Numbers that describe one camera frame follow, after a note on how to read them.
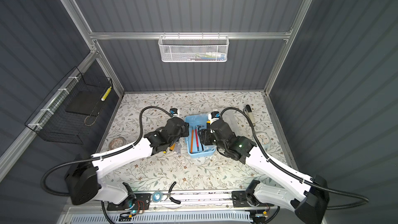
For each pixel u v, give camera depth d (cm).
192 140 95
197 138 95
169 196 75
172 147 64
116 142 94
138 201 73
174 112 72
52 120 65
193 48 112
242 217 71
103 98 80
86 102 77
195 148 91
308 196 39
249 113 105
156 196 76
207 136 64
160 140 59
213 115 65
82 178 41
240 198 73
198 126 99
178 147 91
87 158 44
